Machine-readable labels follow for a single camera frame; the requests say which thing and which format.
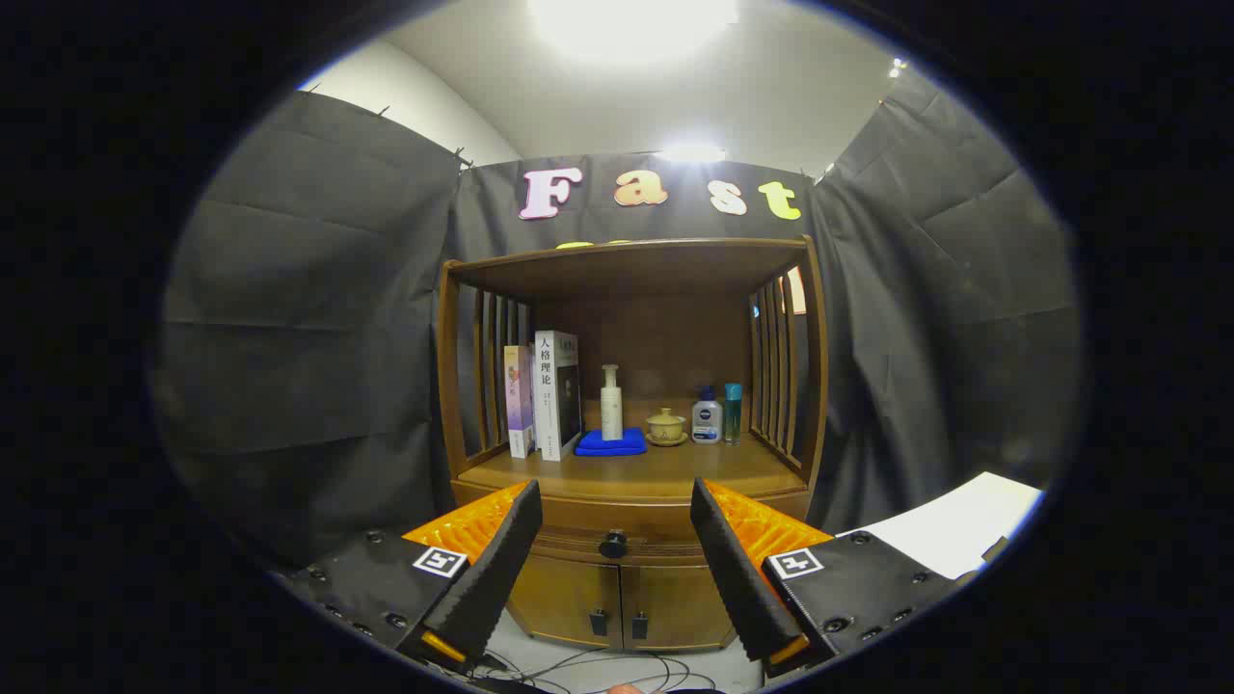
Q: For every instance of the yellow lidded tea cup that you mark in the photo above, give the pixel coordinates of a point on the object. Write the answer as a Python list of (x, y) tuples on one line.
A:
[(666, 426)]

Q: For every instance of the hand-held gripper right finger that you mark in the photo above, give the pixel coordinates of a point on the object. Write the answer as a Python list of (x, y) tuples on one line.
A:
[(737, 569)]

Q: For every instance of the blue folded cloth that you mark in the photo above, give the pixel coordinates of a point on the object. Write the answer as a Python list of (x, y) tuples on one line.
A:
[(617, 447)]

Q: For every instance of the purple book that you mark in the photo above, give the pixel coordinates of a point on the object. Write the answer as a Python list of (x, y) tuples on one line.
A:
[(519, 405)]

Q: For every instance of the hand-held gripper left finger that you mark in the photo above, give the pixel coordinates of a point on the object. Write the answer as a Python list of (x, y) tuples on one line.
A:
[(492, 569)]

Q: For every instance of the small ceiling light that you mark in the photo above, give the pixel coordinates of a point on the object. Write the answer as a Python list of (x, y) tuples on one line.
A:
[(691, 154)]

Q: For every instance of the thick white book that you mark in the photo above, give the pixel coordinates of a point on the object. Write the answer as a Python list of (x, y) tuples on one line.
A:
[(546, 405)]

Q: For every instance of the tall white pump bottle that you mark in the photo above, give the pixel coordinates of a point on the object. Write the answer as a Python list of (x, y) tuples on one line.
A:
[(611, 410)]

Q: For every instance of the wooden cabinet door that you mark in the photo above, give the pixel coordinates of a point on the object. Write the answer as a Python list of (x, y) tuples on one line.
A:
[(684, 607), (559, 598)]

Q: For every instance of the wooden countertop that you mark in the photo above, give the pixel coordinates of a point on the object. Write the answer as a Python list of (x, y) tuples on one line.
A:
[(665, 467)]

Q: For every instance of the white flat surface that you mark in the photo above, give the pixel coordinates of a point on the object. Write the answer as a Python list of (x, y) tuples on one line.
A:
[(954, 530)]

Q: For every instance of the white bottle with blue pump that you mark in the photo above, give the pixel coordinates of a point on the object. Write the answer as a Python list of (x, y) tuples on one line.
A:
[(707, 424)]

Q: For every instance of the wooden drawer with black knob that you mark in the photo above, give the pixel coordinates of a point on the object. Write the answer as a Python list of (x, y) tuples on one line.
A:
[(617, 516)]

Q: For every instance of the brown wooden cabinet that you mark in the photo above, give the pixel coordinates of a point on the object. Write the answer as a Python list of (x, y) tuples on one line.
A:
[(665, 347)]

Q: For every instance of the teal slim bottle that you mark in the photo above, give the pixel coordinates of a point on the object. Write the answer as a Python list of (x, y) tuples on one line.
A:
[(733, 414)]

